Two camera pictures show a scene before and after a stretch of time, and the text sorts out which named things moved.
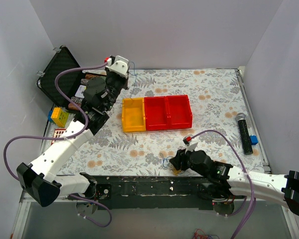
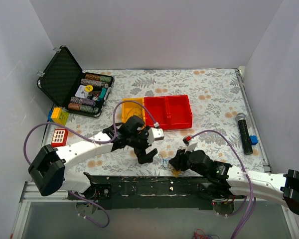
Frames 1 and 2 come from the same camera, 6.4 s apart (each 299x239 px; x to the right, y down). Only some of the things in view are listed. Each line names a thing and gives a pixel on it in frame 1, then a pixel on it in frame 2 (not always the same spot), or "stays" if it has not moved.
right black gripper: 179,162 stays
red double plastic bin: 168,112 stays
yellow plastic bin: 133,117 stays
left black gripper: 118,78 → 140,151
